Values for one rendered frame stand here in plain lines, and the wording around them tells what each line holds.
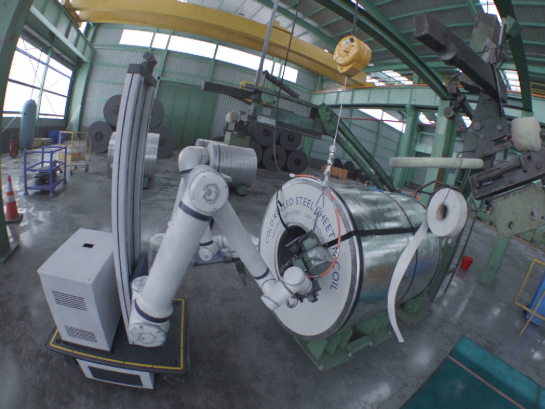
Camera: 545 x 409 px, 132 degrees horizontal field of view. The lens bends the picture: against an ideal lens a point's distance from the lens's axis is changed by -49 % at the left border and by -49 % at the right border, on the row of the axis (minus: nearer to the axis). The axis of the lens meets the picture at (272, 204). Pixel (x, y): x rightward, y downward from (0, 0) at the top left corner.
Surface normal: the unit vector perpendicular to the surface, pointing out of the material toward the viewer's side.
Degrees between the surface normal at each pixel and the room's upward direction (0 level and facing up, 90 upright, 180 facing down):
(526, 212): 89
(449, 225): 90
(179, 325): 0
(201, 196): 86
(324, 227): 90
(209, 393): 0
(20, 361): 0
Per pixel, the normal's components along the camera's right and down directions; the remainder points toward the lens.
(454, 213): -0.98, -0.18
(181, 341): 0.19, -0.95
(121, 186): 0.28, 0.29
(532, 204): -0.87, -0.07
